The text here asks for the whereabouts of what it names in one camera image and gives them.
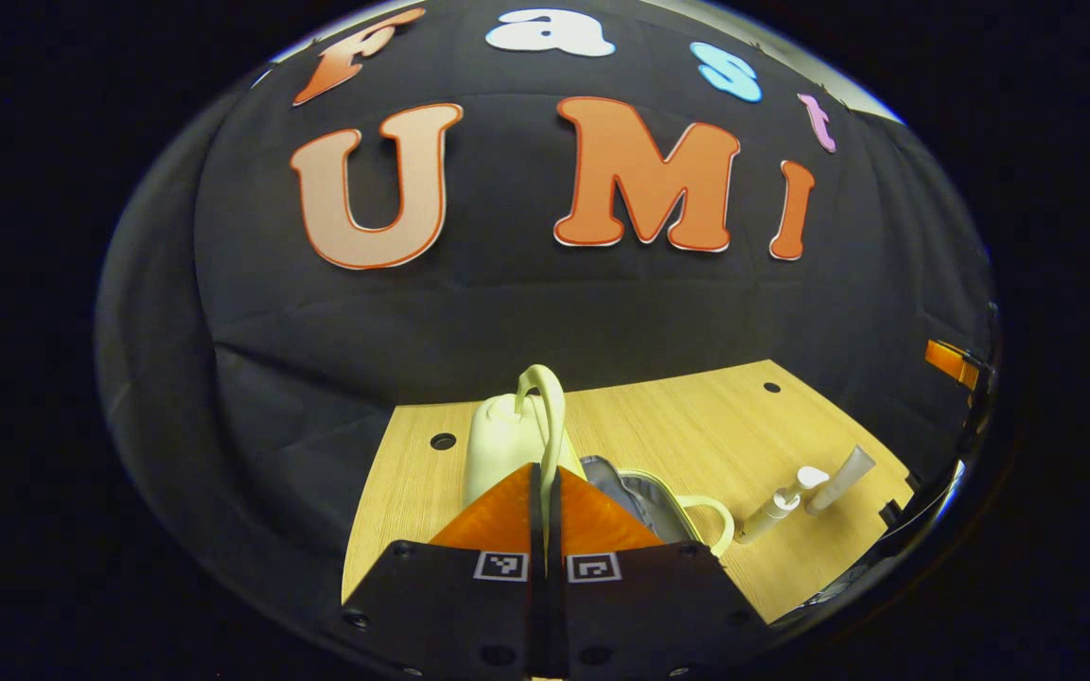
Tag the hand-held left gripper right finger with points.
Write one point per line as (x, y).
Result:
(644, 605)

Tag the white pump bottle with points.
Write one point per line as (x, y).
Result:
(772, 511)

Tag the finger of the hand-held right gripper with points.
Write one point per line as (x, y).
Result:
(952, 364)

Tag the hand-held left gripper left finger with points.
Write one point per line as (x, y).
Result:
(450, 605)

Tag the black backdrop cloth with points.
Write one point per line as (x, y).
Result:
(545, 312)

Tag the translucent white tube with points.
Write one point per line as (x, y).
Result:
(838, 478)

